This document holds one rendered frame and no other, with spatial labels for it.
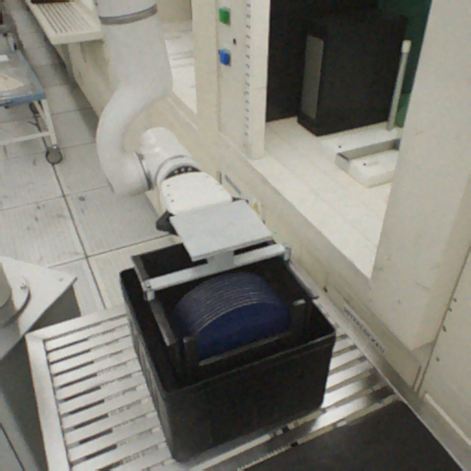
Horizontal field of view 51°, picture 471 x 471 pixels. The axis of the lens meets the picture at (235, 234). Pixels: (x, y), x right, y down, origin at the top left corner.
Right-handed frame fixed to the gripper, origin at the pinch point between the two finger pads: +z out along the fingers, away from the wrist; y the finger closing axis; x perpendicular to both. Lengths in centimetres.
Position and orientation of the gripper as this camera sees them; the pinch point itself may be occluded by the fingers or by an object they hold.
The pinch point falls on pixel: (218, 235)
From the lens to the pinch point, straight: 72.1
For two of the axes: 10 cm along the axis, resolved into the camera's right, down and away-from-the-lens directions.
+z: 4.0, 5.5, -7.3
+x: 0.0, -8.0, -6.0
